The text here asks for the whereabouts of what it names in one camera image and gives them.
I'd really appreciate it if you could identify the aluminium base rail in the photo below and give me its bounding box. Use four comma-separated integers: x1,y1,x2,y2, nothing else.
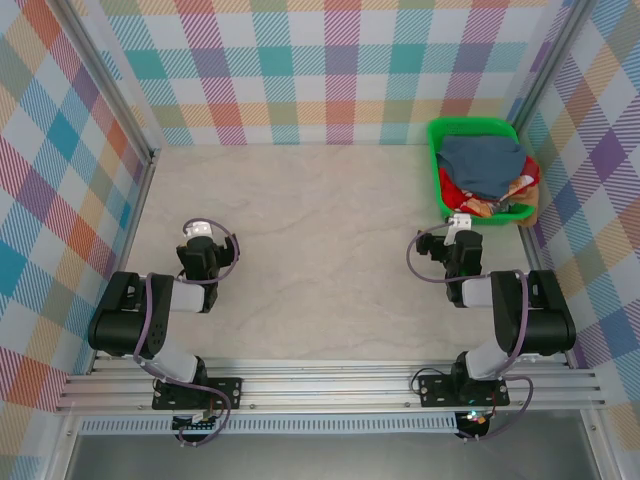
54,349,609,415

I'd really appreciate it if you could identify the white slotted cable duct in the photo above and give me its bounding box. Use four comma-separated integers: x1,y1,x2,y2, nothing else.
79,418,459,435

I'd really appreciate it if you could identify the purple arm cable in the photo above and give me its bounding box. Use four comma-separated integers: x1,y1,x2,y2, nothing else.
132,218,242,447
407,224,534,444

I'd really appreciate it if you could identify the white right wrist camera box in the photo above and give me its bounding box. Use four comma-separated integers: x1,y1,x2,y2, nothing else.
444,213,474,247

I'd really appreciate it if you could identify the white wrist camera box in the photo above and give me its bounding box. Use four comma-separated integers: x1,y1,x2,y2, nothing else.
181,218,215,240
444,213,474,247

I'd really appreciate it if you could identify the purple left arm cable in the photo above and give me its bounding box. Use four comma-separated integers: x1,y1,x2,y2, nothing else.
132,218,242,447

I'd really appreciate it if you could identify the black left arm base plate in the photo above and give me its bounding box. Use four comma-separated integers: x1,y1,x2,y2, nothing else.
152,377,244,411

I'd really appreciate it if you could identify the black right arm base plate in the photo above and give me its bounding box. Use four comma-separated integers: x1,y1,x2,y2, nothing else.
418,374,511,407

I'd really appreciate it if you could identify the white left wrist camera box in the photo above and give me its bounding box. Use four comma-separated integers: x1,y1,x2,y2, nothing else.
181,218,215,240

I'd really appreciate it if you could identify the brown garment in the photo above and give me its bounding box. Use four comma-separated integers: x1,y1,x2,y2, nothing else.
504,184,544,229

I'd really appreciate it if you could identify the aluminium corner post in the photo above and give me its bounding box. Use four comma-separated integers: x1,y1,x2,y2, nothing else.
49,0,161,166
509,0,596,132

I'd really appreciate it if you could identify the red printed t-shirt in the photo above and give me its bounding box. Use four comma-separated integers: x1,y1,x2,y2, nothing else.
438,154,542,217

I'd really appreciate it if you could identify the green plastic basket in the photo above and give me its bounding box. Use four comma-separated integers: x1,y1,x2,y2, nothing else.
427,116,536,229

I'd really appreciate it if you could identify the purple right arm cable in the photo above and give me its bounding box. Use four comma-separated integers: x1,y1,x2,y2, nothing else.
407,224,534,444

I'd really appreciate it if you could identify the small controller board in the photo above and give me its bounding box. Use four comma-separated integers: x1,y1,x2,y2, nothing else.
172,412,222,434
457,409,494,439

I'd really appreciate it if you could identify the blue t-shirt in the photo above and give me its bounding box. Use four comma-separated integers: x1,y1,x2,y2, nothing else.
435,134,529,200

